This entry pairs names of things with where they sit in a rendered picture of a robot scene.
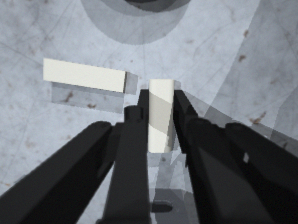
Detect white rectangular bar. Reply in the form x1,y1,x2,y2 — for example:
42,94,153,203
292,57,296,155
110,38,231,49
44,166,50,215
43,58,128,93

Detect white cylinder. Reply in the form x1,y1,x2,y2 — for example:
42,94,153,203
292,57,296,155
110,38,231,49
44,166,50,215
148,79,175,153

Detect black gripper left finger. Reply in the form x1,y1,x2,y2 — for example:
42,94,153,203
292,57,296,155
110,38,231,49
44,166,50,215
0,89,152,224

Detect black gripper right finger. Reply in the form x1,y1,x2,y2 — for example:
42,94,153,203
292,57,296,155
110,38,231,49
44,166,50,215
173,90,298,224

